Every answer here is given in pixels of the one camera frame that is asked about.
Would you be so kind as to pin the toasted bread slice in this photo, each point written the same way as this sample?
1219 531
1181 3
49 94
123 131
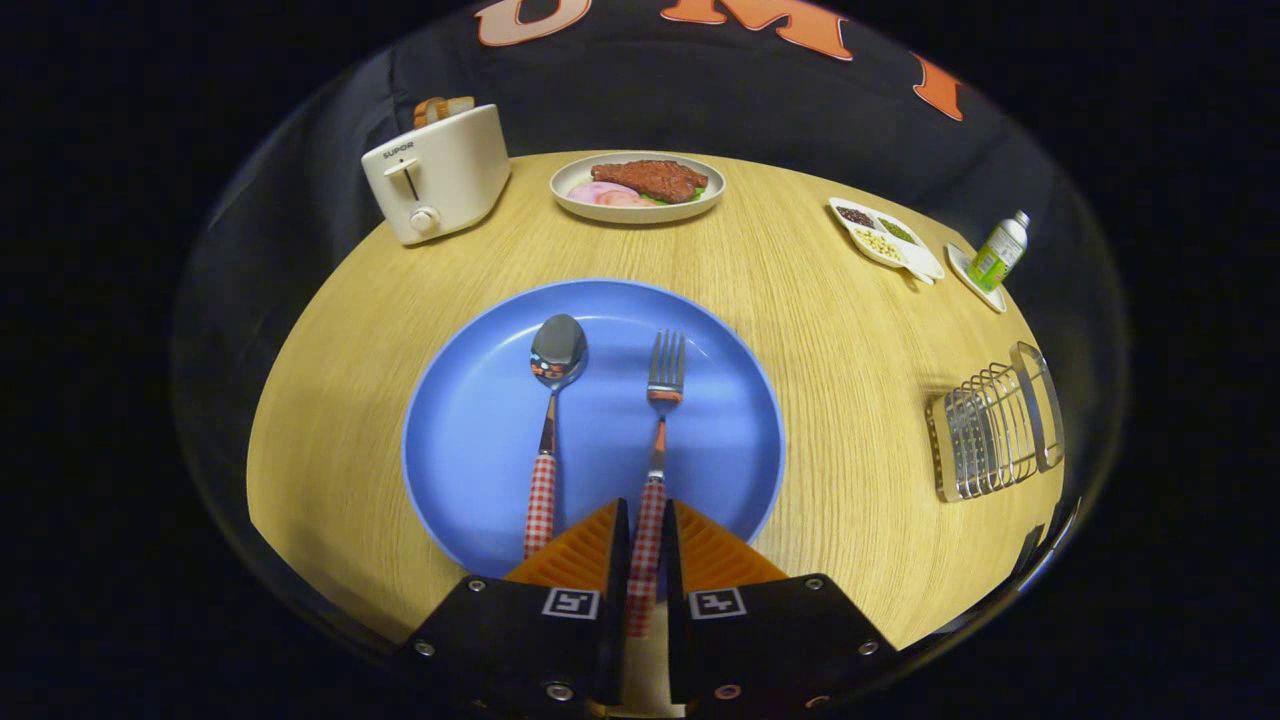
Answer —
460 105
428 110

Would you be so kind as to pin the pile of yellow soybeans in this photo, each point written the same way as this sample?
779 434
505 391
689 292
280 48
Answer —
880 245

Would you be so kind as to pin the brown steak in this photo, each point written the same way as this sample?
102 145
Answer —
650 178

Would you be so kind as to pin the white toaster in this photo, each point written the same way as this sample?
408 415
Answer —
450 180

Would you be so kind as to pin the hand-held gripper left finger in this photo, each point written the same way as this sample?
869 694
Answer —
520 640

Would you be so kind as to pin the pink ham slice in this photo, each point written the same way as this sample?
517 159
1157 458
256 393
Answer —
625 199
590 190

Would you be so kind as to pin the small white dish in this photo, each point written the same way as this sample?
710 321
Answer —
960 265

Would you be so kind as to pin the blue plate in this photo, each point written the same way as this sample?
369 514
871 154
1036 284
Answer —
480 420

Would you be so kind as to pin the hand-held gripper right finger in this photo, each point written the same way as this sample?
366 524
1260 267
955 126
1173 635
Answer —
770 640

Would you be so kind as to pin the green label metal bottle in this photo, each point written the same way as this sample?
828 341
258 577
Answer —
995 255

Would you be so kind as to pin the beige food plate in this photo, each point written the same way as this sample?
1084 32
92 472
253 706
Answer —
570 200

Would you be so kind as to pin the pile of green beans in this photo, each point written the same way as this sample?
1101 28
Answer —
897 230

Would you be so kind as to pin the green lettuce leaf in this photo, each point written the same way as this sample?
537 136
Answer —
690 197

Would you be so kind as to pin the white divided dish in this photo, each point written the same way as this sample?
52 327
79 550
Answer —
925 262

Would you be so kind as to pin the pile of red beans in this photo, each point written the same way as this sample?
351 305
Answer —
855 215

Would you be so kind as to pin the metal cutlery rack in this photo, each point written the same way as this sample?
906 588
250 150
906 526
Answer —
990 430

